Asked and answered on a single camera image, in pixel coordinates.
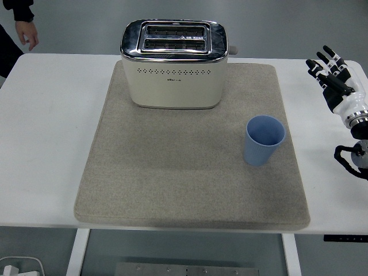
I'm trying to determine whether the beige fabric mat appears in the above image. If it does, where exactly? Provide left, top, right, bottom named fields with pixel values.
left=74, top=62, right=311, bottom=231

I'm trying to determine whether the black table control panel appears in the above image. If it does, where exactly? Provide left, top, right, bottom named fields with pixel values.
left=323, top=234, right=368, bottom=243

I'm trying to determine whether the person's hand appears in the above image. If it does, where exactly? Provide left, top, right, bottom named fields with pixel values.
left=15, top=20, right=40, bottom=52

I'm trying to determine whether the person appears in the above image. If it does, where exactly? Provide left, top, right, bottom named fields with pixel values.
left=0, top=24, right=25, bottom=79

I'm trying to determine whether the white table leg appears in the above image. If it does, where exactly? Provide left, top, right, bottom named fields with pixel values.
left=281, top=233, right=302, bottom=276
left=66, top=229, right=90, bottom=276

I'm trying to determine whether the blue ribbed cup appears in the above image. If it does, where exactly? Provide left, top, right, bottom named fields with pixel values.
left=243, top=114, right=286, bottom=167

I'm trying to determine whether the small white block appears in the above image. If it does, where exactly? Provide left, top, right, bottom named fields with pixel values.
left=2, top=264, right=20, bottom=276

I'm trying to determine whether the grey metal plate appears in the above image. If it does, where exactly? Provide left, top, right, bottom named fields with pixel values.
left=114, top=262, right=259, bottom=276

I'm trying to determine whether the cream and chrome toaster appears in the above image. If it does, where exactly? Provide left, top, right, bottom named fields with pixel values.
left=120, top=19, right=239, bottom=110

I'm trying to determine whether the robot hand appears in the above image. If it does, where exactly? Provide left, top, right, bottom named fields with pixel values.
left=305, top=45, right=368, bottom=122

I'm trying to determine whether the white plastic bin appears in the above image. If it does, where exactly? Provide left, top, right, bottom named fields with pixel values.
left=0, top=255, right=45, bottom=276

